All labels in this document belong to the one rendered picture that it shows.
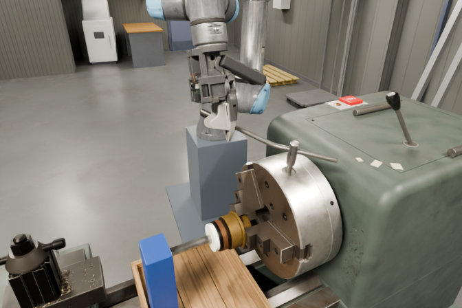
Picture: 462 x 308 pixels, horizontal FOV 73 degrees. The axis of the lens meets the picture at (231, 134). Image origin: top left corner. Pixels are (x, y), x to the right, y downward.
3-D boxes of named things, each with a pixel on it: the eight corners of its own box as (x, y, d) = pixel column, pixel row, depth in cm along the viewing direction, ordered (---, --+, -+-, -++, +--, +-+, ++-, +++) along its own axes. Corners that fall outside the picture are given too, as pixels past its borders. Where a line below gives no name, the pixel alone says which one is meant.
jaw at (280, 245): (280, 214, 81) (310, 241, 71) (280, 229, 83) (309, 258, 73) (243, 227, 77) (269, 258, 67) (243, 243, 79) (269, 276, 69)
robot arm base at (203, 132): (192, 128, 130) (190, 105, 126) (226, 122, 135) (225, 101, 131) (202, 144, 118) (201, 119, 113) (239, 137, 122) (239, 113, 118)
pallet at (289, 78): (300, 84, 550) (300, 78, 546) (260, 89, 526) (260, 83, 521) (270, 69, 644) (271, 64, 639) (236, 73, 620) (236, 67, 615)
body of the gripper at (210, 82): (191, 104, 71) (183, 50, 68) (225, 99, 74) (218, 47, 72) (203, 106, 64) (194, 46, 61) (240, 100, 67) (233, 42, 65)
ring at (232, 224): (238, 201, 83) (207, 210, 79) (256, 222, 76) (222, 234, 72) (238, 227, 87) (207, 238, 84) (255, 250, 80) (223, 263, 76)
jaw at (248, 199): (266, 203, 87) (255, 162, 88) (275, 204, 83) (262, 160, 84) (230, 215, 83) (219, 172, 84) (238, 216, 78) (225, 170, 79)
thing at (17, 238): (35, 238, 68) (30, 226, 66) (34, 251, 64) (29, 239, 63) (13, 245, 66) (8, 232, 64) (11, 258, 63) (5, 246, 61)
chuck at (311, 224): (256, 207, 107) (270, 132, 89) (313, 289, 85) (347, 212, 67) (233, 214, 104) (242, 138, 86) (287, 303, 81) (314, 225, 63)
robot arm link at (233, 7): (200, -8, 80) (182, -18, 70) (243, -8, 77) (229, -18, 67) (199, 24, 82) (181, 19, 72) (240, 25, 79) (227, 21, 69)
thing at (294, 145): (291, 178, 79) (300, 141, 72) (290, 183, 77) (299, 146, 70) (282, 176, 79) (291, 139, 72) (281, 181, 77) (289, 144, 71)
